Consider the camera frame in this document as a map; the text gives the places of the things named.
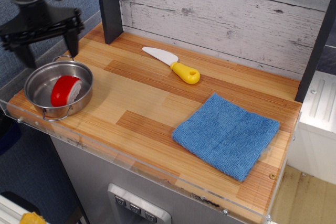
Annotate white grey side appliance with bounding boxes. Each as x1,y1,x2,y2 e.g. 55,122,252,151
287,71,335,184

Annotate silver toy fridge cabinet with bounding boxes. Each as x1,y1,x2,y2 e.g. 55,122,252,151
52,137,266,223

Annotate red and white toy object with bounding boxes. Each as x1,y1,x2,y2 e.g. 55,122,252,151
50,76,82,107

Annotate dark grey right post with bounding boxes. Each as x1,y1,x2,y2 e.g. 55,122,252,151
295,0,335,103

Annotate clear acrylic guard rail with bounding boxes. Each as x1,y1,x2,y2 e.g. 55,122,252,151
0,10,302,224

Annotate dark grey left post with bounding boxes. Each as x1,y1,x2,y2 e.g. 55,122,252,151
99,0,123,44

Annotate silver ice dispenser panel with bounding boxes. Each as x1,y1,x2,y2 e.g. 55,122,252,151
107,183,172,223

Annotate stainless steel pot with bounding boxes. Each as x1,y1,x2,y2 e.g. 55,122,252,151
24,57,93,121

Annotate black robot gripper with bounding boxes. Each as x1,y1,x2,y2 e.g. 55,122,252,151
1,1,84,69

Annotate yellow handled white toy knife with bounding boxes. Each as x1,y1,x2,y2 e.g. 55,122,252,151
142,47,201,84

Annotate folded blue cloth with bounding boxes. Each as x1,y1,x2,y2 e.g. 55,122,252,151
172,93,280,182

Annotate yellow object bottom left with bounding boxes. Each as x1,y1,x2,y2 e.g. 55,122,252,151
19,212,46,224

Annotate dark grey post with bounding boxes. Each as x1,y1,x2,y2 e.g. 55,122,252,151
295,0,335,103
99,0,123,44

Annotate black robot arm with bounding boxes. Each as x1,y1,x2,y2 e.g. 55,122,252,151
1,0,84,68

